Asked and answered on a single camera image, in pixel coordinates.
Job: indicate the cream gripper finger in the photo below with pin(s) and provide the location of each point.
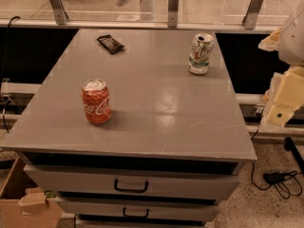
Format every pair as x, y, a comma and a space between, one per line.
285, 96
271, 42

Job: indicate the red coca-cola can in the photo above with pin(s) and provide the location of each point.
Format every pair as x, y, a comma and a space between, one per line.
96, 101

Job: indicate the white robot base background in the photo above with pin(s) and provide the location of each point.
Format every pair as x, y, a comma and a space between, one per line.
139, 0

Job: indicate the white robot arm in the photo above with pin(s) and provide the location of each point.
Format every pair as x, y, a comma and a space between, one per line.
291, 42

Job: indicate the white green 7up can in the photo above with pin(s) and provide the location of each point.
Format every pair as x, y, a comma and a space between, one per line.
201, 49

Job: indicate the black pole right floor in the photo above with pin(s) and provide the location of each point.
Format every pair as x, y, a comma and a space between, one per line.
289, 145

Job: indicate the grey drawer cabinet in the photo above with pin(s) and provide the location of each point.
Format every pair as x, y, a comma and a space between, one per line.
164, 120

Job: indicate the black snack bar wrapper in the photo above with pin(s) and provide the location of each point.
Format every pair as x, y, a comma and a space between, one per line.
110, 44

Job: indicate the top grey drawer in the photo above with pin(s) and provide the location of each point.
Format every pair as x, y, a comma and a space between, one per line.
100, 181

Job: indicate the grey drawer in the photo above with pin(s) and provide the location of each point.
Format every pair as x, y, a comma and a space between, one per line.
113, 208
100, 181

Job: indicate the middle grey drawer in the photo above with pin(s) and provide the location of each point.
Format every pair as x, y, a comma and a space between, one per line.
113, 208

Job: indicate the brown cardboard box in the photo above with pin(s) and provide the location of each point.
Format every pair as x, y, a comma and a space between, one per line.
23, 204

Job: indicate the right metal bracket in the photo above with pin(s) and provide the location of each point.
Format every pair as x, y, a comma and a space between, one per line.
250, 19

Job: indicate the metal bracket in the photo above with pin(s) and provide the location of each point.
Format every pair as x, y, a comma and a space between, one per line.
58, 11
250, 19
172, 17

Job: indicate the black power adapter with cable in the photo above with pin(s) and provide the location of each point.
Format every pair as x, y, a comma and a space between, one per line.
278, 181

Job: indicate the middle metal bracket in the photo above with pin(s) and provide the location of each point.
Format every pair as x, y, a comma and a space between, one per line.
172, 17

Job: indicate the black top drawer handle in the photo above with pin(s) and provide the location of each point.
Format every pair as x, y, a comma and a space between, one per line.
131, 187

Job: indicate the black drawer handle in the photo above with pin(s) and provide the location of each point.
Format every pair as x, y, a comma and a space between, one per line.
136, 213
131, 187

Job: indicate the black middle drawer handle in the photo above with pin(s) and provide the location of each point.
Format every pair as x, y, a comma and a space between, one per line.
136, 213

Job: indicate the left metal bracket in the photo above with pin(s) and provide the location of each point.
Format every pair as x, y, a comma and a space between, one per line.
58, 11

